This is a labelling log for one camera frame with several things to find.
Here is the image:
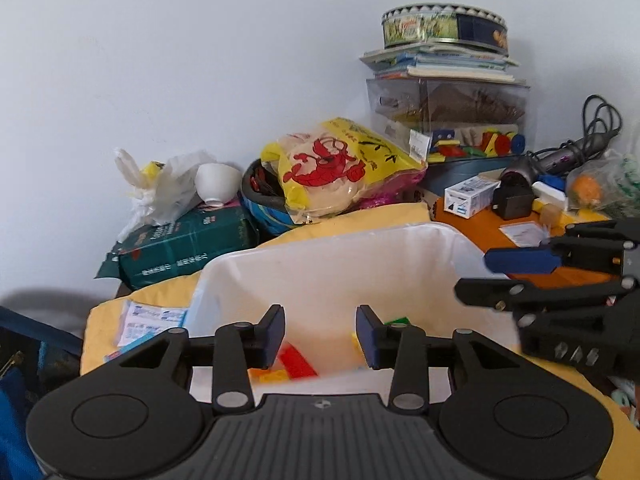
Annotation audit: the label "grey hair dryer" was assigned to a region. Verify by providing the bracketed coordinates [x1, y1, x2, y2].
[500, 137, 609, 187]

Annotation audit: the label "blue bowl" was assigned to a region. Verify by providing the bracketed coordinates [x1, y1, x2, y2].
[240, 158, 312, 237]

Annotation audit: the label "white blue medicine box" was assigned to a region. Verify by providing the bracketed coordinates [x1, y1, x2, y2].
[443, 176, 501, 220]

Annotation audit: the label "dark blue box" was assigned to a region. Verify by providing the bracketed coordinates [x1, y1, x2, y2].
[424, 156, 532, 197]

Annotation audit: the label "white plastic bag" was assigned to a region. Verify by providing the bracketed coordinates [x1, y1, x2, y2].
[113, 147, 222, 229]

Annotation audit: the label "dark green paper pack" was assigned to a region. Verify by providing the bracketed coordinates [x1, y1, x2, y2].
[95, 202, 262, 292]

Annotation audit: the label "white ceramic bowl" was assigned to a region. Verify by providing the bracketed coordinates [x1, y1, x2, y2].
[194, 161, 244, 210]

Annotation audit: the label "clear plastic storage box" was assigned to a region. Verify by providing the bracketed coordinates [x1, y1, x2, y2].
[365, 77, 531, 162]

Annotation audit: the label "magenta plastic bag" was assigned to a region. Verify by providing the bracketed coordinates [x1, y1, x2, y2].
[349, 174, 427, 212]

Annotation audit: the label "white paper card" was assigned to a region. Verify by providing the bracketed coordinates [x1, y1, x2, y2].
[499, 221, 552, 249]

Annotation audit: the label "black power cable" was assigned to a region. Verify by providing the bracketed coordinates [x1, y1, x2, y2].
[582, 93, 624, 154]

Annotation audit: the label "black power adapter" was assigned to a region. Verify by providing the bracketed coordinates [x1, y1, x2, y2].
[492, 180, 536, 221]

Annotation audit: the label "round printed biscuit tin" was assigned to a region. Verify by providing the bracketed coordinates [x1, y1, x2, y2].
[380, 2, 510, 56]

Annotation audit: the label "pile of colourful toy blocks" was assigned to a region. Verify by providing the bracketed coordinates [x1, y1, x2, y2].
[247, 315, 416, 384]

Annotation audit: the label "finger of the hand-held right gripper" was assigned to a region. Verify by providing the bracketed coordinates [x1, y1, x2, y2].
[483, 218, 640, 277]
[453, 276, 640, 312]

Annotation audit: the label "orange fruit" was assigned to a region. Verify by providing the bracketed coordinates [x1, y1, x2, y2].
[570, 172, 604, 207]

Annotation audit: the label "colourful wooden shape pieces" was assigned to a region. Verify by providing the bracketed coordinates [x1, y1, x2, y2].
[427, 128, 527, 162]

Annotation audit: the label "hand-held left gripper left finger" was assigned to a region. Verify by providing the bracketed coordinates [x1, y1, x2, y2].
[120, 304, 287, 410]

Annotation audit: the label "white plastic storage bin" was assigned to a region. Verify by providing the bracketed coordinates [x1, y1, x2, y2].
[187, 222, 522, 407]

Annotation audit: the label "yellow blanket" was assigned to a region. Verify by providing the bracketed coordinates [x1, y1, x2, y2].
[80, 202, 640, 480]

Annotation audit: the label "yellow printed snack bag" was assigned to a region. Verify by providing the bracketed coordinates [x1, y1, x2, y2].
[262, 117, 429, 227]

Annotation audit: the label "white blue wipes packet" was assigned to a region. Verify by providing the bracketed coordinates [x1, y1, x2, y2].
[104, 299, 189, 362]

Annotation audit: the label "clear plastic bag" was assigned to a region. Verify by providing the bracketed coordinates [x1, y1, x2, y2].
[565, 149, 640, 212]

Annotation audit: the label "stack of thin books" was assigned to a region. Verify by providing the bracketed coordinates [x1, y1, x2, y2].
[358, 42, 522, 84]

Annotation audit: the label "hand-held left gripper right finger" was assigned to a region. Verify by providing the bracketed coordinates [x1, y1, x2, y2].
[354, 304, 521, 410]

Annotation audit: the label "white blue small case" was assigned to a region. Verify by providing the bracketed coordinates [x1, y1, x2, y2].
[531, 175, 571, 212]

